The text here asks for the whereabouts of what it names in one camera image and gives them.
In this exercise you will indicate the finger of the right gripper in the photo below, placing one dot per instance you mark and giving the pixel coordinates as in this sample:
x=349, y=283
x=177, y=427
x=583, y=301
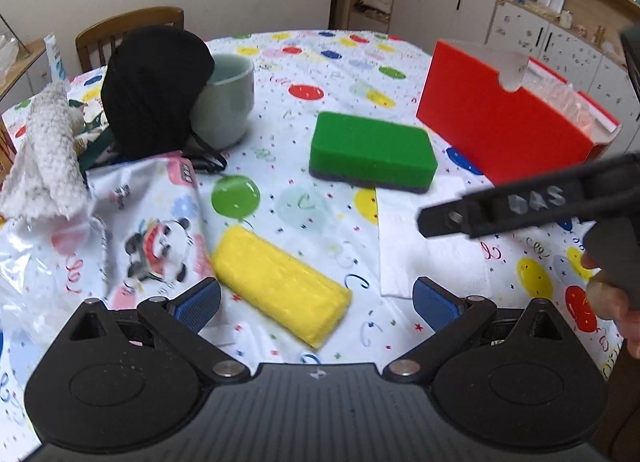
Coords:
x=591, y=192

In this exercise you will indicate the merry christmas fabric bag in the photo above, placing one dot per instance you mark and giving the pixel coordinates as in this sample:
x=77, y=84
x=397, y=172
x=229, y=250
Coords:
x=94, y=142

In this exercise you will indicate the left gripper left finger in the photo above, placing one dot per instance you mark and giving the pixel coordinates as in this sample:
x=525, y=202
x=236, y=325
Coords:
x=176, y=325

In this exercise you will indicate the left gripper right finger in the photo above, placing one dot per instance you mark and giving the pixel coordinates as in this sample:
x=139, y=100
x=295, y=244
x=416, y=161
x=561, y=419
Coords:
x=456, y=322

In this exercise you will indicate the black face mask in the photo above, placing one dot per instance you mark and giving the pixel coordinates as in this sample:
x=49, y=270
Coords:
x=151, y=84

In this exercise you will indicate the brown wooden chair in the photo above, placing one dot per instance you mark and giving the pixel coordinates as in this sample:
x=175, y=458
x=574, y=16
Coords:
x=107, y=33

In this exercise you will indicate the panda print plastic pack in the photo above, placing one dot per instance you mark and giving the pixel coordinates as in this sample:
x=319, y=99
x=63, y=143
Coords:
x=140, y=235

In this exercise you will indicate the colourful dotted tablecloth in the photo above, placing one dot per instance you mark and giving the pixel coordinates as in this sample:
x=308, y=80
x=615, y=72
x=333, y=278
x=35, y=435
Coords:
x=330, y=225

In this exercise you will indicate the white cabinet wall unit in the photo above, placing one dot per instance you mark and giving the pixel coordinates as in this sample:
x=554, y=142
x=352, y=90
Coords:
x=580, y=39

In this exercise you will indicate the wooden side table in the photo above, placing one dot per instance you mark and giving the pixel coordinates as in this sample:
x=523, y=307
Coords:
x=28, y=75

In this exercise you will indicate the pale green ceramic cup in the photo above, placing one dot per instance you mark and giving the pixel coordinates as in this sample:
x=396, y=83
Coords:
x=220, y=115

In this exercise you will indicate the yellow sponge cloth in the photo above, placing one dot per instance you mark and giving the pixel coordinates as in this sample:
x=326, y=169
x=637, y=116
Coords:
x=301, y=299

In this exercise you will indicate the red cardboard shoe box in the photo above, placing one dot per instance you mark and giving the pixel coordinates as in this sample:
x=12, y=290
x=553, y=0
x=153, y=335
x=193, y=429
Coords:
x=473, y=99

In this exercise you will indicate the person's right hand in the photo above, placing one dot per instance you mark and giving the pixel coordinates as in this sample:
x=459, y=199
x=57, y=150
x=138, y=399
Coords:
x=610, y=303

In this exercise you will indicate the white paper towel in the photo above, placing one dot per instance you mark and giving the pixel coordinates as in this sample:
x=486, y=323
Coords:
x=454, y=262

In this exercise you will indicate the white fluffy knit cloth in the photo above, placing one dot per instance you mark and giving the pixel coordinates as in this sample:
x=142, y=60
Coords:
x=45, y=180

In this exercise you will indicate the white tube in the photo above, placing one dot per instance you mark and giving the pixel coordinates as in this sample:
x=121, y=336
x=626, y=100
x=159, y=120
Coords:
x=56, y=65

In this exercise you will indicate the green scrub sponge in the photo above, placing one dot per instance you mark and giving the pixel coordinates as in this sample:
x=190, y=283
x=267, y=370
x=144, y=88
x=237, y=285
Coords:
x=371, y=153

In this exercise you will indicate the bubble wrap piece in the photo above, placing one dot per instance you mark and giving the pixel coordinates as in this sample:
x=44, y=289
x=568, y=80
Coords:
x=561, y=97

